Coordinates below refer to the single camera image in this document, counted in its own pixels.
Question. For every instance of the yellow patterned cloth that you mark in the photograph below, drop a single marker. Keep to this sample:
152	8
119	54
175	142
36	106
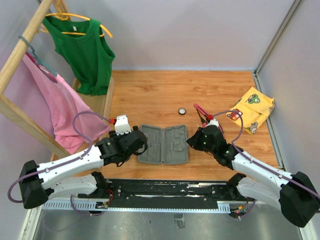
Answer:
254	107

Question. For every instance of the pink utility knife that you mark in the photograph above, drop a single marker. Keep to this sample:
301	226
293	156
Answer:
204	115

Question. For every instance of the black electrical tape roll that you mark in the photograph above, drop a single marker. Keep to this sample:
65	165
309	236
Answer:
182	111

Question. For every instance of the aluminium frame post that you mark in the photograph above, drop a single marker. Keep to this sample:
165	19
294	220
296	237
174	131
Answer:
278	35

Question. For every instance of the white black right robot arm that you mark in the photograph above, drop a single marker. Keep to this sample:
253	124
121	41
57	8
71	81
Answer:
293	194

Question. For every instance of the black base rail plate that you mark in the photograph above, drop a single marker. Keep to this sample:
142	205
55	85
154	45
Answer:
164	194

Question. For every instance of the grey clothes hanger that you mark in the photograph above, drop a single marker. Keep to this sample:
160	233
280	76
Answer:
46	69

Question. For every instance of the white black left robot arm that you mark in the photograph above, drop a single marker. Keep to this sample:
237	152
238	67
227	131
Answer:
76	174

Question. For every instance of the pink black screwdriver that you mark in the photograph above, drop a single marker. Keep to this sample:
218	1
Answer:
203	120

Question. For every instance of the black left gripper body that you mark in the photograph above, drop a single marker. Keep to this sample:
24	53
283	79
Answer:
113	134

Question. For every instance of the grey plastic tool case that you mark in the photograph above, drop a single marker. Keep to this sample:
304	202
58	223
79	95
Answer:
166	146

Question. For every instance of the pink shirt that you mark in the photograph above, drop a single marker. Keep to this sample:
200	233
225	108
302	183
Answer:
64	104

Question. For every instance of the green tank top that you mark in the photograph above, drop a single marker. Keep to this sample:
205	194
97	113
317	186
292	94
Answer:
84	48

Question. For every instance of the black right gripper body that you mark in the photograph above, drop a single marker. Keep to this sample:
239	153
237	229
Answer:
200	143

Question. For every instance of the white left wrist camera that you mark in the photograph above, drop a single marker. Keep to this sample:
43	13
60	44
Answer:
121	125

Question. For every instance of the pink handled pliers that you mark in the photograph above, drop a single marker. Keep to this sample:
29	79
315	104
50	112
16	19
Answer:
220	128

